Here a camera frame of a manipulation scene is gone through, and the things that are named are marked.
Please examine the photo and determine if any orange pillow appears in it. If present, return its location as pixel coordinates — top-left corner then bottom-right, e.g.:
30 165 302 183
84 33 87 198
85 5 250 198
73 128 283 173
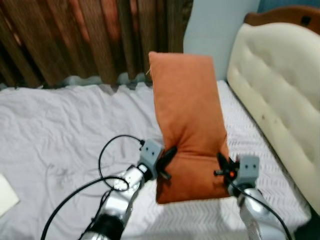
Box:
148 51 232 205

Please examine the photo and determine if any white mattress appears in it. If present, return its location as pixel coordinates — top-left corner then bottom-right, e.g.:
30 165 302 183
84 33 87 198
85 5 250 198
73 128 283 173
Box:
125 80 312 240

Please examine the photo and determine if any cream padded headboard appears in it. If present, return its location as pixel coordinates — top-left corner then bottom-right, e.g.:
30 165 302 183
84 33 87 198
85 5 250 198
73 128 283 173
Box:
227 22 320 215

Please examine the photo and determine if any grey blanket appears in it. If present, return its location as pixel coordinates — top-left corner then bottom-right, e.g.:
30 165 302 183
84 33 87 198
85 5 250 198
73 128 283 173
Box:
0 82 168 240

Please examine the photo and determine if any brown curtain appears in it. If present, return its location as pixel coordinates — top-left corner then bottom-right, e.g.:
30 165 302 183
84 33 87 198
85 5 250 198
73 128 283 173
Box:
0 0 194 90

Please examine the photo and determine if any white paper sheet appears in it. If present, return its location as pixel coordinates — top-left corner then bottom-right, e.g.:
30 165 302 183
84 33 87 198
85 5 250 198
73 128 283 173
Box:
0 173 20 219

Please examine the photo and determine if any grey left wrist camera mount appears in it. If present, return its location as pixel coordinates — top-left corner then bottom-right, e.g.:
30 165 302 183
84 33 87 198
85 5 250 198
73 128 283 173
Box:
138 140 165 174

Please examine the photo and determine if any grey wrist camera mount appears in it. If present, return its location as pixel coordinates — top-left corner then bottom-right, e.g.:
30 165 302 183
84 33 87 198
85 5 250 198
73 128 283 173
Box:
138 140 165 174
238 155 260 184

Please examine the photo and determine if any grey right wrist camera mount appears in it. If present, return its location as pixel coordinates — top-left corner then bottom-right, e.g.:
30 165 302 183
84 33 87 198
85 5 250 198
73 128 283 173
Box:
238 155 260 184

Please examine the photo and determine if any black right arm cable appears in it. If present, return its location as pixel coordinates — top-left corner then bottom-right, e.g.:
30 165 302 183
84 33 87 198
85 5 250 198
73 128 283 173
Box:
227 180 294 240

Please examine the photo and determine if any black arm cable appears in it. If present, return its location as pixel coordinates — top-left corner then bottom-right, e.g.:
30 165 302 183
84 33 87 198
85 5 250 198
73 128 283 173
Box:
227 180 294 240
41 134 147 240

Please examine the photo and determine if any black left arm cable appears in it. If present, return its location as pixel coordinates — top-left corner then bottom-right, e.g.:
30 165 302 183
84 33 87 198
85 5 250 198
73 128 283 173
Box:
41 134 147 240

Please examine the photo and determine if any brown wooden headboard frame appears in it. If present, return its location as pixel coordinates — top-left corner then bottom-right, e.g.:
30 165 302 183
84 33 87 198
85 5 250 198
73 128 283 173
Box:
243 5 320 34

